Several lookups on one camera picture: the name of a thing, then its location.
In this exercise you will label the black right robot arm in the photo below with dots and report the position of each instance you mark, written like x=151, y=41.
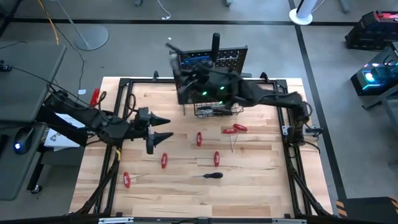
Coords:
x=280, y=99

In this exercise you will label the large grey panel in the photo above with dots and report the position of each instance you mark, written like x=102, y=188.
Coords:
x=25, y=87

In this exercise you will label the printed white paper sheet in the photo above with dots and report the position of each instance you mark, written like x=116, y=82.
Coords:
x=57, y=140

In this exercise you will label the silver mounting plate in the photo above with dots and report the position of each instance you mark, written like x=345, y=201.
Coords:
x=286, y=130

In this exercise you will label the yellow zip tie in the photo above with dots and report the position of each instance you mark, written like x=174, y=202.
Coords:
x=118, y=153

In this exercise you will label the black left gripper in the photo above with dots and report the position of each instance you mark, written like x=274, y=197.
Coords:
x=140, y=132

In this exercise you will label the black equipment case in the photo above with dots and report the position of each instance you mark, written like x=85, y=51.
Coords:
x=373, y=31

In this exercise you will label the black metal pegboard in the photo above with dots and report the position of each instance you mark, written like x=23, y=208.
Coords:
x=236, y=62

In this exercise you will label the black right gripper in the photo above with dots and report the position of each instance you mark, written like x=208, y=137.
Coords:
x=194, y=81

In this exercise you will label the black table clamp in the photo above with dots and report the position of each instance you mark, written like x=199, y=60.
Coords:
x=155, y=76
x=264, y=76

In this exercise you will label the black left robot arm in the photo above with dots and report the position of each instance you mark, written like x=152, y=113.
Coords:
x=93, y=116

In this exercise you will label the silver bracket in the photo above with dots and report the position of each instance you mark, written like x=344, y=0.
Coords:
x=115, y=220
x=289, y=221

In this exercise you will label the lit black computer case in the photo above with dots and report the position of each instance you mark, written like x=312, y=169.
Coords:
x=376, y=77

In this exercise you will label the silver and black hand tool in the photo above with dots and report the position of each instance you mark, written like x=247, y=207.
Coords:
x=205, y=111

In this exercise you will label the black caster wheel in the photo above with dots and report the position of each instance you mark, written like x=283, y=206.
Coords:
x=36, y=189

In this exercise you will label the black computer mouse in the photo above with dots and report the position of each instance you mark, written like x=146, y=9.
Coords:
x=23, y=140

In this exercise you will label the black aluminium table frame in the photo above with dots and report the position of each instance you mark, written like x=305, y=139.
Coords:
x=146, y=81

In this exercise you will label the hazard striped black box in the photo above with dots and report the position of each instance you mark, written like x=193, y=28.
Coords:
x=367, y=211

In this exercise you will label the grey round floor stand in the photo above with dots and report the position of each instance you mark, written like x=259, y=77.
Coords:
x=93, y=37

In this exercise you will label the black tool with silver tip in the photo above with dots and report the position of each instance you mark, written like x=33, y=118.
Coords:
x=224, y=110

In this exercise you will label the grey desk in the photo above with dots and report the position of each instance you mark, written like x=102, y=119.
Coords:
x=15, y=174

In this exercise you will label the white round floor stand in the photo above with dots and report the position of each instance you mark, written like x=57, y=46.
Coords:
x=300, y=19

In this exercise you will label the small white tag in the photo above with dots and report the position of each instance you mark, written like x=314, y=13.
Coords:
x=81, y=91

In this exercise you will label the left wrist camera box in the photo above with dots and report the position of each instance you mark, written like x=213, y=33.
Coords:
x=142, y=115

